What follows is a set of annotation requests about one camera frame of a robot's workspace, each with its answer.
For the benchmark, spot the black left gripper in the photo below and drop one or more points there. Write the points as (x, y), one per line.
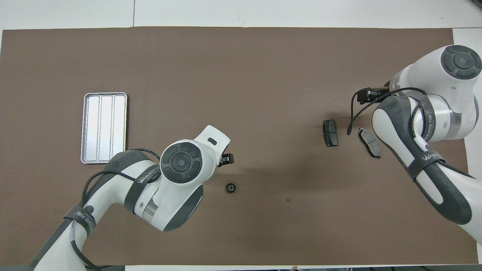
(227, 159)

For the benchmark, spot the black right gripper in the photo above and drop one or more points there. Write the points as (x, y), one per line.
(374, 96)

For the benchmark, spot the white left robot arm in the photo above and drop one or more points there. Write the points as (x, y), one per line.
(211, 146)

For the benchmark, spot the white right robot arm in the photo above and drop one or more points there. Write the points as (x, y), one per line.
(418, 75)

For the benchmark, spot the silver metal tray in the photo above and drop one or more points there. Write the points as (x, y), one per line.
(103, 128)

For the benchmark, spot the dark curved brake pad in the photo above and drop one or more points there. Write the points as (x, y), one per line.
(368, 141)

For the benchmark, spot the dark rectangular brake pad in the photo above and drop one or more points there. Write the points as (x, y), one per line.
(330, 133)

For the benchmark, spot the brown table mat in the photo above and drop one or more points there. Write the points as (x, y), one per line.
(226, 75)

